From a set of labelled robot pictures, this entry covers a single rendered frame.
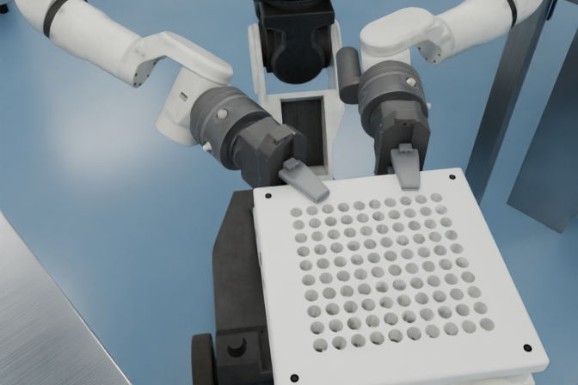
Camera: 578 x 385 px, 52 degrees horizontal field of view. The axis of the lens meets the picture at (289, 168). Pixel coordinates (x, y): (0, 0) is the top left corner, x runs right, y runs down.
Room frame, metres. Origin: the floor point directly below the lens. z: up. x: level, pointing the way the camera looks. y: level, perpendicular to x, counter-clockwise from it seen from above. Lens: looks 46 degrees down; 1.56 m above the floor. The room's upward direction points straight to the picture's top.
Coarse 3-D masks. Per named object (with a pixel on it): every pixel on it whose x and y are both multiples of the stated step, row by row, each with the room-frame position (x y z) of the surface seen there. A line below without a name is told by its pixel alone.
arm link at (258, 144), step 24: (240, 96) 0.58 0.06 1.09; (216, 120) 0.54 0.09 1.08; (240, 120) 0.54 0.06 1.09; (264, 120) 0.53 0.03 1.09; (216, 144) 0.52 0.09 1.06; (240, 144) 0.51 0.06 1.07; (264, 144) 0.48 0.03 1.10; (288, 144) 0.49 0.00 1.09; (240, 168) 0.51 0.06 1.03; (264, 168) 0.47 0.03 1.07
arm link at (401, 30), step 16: (384, 16) 0.74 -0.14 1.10; (400, 16) 0.74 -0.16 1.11; (416, 16) 0.73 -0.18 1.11; (432, 16) 0.73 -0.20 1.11; (368, 32) 0.71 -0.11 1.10; (384, 32) 0.70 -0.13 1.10; (400, 32) 0.70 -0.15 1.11; (416, 32) 0.70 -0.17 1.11; (432, 32) 0.71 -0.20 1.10; (448, 32) 0.72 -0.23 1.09; (368, 48) 0.68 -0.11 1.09; (384, 48) 0.67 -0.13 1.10; (400, 48) 0.68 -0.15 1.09; (432, 48) 0.74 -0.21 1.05; (448, 48) 0.72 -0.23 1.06
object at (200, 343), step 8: (200, 336) 0.74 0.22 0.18; (208, 336) 0.74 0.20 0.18; (192, 344) 0.71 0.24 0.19; (200, 344) 0.71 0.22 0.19; (208, 344) 0.71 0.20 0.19; (192, 352) 0.69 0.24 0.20; (200, 352) 0.69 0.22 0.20; (208, 352) 0.69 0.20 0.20; (192, 360) 0.67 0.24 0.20; (200, 360) 0.67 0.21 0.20; (208, 360) 0.67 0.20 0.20; (192, 368) 0.65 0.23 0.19; (200, 368) 0.65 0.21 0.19; (208, 368) 0.65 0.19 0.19; (192, 376) 0.63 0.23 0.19; (200, 376) 0.63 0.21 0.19; (208, 376) 0.63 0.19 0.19; (200, 384) 0.62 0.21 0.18; (208, 384) 0.62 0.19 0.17
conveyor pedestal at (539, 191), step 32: (576, 32) 1.33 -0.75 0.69; (576, 64) 1.31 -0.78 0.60; (576, 96) 1.29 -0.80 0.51; (544, 128) 1.32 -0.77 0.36; (576, 128) 1.27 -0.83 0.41; (544, 160) 1.30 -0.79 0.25; (576, 160) 1.24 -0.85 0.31; (512, 192) 1.33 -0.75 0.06; (544, 192) 1.27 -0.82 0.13; (576, 192) 1.22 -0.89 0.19; (544, 224) 1.24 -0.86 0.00
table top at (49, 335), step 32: (0, 224) 0.55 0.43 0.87; (0, 256) 0.50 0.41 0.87; (32, 256) 0.50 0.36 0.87; (0, 288) 0.44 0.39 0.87; (32, 288) 0.44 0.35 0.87; (0, 320) 0.39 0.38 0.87; (32, 320) 0.39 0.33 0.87; (64, 320) 0.39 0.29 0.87; (0, 352) 0.35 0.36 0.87; (32, 352) 0.35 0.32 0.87; (64, 352) 0.35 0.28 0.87; (96, 352) 0.35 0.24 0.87; (0, 384) 0.31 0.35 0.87; (32, 384) 0.31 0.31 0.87; (64, 384) 0.31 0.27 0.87; (96, 384) 0.31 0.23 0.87; (128, 384) 0.31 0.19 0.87
